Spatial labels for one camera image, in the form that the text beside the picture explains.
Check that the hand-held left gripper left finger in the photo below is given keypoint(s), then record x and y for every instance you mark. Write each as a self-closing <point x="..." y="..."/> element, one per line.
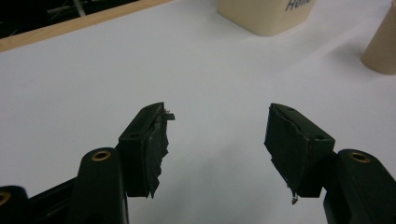
<point x="141" y="155"/>

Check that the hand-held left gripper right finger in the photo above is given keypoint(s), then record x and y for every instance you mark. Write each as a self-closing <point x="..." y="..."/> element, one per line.
<point x="299" y="149"/>

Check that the cream square container with lettering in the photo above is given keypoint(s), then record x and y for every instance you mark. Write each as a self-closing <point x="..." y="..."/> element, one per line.
<point x="267" y="15"/>

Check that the beige cylindrical cup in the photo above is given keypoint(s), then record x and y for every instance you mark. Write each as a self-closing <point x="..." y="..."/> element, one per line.
<point x="381" y="46"/>

